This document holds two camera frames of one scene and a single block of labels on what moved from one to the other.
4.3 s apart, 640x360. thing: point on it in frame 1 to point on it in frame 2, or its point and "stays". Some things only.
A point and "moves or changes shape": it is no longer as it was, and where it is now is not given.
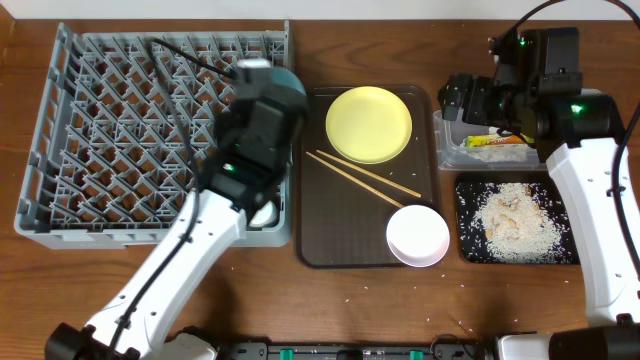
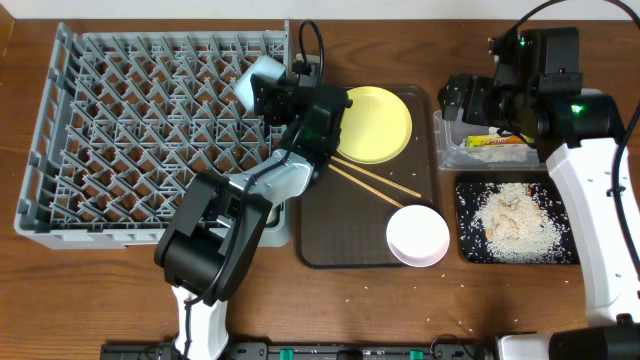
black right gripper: (479, 89) stays
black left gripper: (270, 95) to (273, 100)
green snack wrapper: (496, 140) stays
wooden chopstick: (370, 174) stays
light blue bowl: (288, 78) moves or changes shape
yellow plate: (368, 125) stays
